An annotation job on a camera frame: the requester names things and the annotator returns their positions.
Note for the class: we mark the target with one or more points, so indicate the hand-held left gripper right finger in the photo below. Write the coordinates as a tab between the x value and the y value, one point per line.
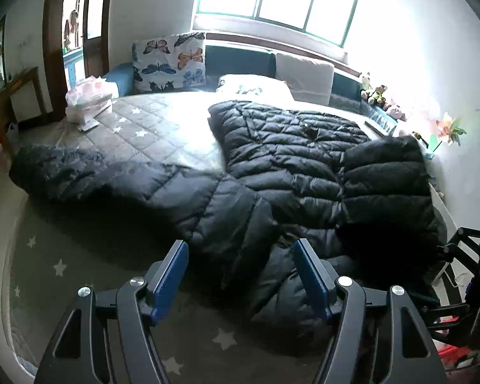
310	276

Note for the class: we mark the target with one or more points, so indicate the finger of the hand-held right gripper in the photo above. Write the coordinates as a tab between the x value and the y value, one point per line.
464	236
448	314

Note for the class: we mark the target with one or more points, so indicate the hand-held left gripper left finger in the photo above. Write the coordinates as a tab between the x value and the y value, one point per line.
168	278

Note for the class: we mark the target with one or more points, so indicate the black puffer jacket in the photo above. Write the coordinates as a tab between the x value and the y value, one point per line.
284	168

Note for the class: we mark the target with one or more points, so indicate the red plastic toy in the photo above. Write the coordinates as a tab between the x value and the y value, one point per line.
458	356

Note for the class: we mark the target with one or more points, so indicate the colourful pinwheel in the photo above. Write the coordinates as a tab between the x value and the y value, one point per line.
448	130

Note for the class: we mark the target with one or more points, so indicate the pink pig plush toy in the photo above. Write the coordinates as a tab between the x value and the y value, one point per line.
396	110

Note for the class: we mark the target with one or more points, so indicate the grey star quilted bed cover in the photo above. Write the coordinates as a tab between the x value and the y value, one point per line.
156	128

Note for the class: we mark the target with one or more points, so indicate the white cow plush toy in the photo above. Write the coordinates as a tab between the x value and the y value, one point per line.
366	84

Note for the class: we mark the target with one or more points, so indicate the white plastic wrapped package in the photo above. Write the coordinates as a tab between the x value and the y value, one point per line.
90	98

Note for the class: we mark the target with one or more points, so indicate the white pillow with dark print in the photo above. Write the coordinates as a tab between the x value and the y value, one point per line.
256	86

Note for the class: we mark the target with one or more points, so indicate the grey square pillow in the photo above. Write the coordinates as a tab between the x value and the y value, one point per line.
304	78

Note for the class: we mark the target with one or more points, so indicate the butterfly print pillow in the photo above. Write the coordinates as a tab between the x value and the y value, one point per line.
168	62

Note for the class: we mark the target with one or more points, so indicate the blue padded bed surround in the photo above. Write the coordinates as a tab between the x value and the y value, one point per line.
240	62

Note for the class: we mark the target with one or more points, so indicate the blue cabinet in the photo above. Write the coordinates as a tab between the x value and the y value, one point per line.
74	68

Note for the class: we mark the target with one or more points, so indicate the brown wooden door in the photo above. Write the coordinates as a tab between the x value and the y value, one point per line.
94	48

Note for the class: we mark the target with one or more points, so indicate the dark wooden desk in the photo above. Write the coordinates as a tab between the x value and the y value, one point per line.
22	84

